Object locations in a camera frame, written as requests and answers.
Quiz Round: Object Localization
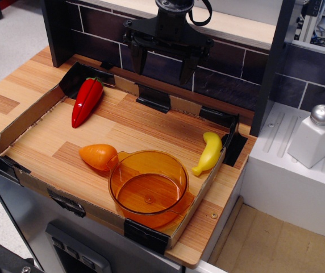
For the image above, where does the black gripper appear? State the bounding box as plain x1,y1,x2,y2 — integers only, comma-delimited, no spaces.
123,7,214,84

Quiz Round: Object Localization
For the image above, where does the orange plastic toy carrot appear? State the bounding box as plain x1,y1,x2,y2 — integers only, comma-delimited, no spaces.
79,144,118,171

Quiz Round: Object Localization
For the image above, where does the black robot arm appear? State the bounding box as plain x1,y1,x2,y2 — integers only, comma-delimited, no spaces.
123,1,214,84

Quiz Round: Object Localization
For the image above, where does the cardboard fence with black tape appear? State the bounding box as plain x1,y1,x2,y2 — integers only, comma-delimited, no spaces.
0,63,255,255

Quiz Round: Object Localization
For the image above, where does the transparent orange plastic pot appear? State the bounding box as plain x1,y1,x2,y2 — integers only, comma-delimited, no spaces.
107,150,195,230

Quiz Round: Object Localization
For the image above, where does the red plastic toy chili pepper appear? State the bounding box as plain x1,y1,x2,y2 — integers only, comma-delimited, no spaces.
72,77,104,128

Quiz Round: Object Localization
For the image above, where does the yellow plastic toy banana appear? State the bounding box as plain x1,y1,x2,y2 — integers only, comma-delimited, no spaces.
192,132,223,176

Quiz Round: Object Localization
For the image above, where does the white toy sink drainboard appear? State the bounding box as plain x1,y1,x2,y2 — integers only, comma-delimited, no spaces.
240,103,325,236

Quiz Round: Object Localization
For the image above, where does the white salt shaker silver cap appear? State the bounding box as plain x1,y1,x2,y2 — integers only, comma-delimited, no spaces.
287,104,325,168

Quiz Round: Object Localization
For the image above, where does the grey toy oven front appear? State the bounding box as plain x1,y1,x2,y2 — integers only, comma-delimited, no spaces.
0,175,185,272

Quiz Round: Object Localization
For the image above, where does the black cable loop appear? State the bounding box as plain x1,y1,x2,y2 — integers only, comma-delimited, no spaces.
186,0,213,27

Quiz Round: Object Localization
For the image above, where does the dark grey shelf frame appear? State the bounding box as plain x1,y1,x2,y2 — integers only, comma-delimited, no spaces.
41,1,295,136

